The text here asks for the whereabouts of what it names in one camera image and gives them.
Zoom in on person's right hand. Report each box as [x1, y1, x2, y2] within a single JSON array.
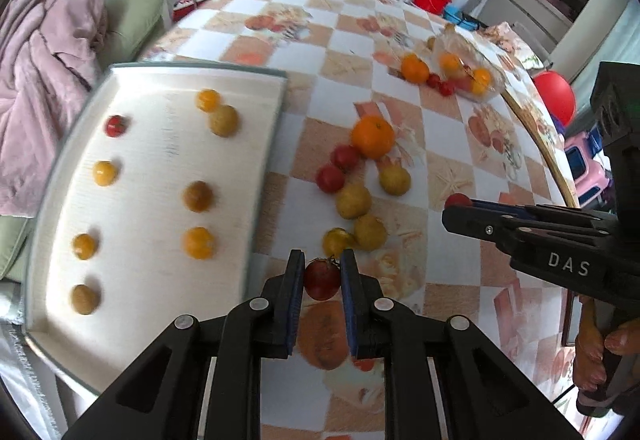
[[572, 300, 640, 393]]

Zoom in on brownish cherry tomato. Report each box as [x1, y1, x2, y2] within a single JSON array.
[[182, 181, 215, 213], [70, 284, 100, 315]]

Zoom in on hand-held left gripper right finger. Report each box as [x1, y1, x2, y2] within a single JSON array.
[[340, 249, 587, 440]]

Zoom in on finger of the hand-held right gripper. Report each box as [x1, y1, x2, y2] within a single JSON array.
[[469, 199, 602, 221], [442, 205, 622, 299]]

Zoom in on olive yellow cherry tomato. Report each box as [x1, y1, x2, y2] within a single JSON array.
[[209, 104, 240, 138]]

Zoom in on checkered printed tablecloth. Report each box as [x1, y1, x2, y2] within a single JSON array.
[[135, 0, 586, 440]]

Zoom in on white lace cloth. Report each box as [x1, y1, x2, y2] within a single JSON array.
[[0, 280, 66, 440]]

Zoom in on pink blanket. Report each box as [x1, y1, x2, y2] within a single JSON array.
[[0, 0, 108, 218]]

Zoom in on blue plastic basin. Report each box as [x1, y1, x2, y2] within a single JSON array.
[[444, 4, 481, 28]]

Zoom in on white rectangular tray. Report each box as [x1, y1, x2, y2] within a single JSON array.
[[22, 62, 288, 396]]

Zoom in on red plastic chair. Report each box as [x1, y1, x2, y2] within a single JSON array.
[[532, 71, 577, 127]]

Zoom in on pink plastic stool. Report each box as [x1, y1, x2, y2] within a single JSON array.
[[562, 130, 618, 205]]

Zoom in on floral printed table cover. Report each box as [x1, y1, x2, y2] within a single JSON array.
[[475, 20, 546, 70]]

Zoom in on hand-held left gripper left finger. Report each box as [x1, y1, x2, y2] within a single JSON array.
[[60, 249, 307, 440]]

